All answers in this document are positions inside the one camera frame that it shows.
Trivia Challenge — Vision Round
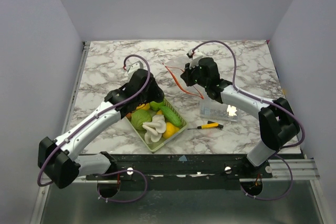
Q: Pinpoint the light green pepper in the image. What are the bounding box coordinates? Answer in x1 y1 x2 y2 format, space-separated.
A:
150 101 165 111

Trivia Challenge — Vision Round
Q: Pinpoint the green bitter cucumber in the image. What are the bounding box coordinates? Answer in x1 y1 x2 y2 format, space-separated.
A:
160 106 182 127

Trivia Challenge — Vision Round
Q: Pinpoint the clear zip bag orange zipper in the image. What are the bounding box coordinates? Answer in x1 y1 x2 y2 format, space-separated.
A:
162 63 205 101

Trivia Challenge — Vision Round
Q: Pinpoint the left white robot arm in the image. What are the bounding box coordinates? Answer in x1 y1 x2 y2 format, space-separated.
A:
38 69 164 189

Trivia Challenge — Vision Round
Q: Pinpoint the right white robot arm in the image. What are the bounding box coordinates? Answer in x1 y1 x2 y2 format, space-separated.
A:
181 57 300 178

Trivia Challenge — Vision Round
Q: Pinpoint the orange fruit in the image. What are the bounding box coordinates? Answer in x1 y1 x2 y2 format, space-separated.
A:
136 103 150 111

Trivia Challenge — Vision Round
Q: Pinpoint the green cabbage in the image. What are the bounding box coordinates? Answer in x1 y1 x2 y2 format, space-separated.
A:
131 110 152 131

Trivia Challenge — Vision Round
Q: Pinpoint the clear plastic parts box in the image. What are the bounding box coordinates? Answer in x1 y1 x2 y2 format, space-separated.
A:
199 97 241 122

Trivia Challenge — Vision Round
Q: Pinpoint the green perforated plastic basket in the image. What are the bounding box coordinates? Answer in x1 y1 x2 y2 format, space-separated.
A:
126 99 187 153

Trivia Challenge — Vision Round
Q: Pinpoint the white mushroom cluster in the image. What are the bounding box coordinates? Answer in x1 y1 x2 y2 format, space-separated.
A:
142 115 166 144

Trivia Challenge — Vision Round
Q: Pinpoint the yellow lemon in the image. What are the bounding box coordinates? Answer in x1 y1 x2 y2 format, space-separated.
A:
162 122 180 139

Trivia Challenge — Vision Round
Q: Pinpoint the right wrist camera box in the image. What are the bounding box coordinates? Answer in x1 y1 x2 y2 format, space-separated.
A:
187 50 203 69

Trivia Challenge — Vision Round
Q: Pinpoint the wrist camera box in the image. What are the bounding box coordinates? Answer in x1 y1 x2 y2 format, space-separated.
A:
187 50 203 69
127 61 144 75

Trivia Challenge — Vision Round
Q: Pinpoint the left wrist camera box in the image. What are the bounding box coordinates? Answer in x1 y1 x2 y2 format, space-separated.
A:
127 61 144 75

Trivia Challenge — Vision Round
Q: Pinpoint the yellow handled screwdriver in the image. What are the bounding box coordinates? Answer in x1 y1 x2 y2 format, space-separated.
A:
188 121 224 130

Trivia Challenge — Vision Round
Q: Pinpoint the black mounting rail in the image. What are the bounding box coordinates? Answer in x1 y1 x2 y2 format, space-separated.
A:
86 154 272 191

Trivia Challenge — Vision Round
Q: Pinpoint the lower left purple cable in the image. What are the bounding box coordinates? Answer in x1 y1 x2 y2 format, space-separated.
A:
97 168 150 204

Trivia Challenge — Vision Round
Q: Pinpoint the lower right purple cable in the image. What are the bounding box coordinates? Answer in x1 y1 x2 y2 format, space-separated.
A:
239 155 293 201

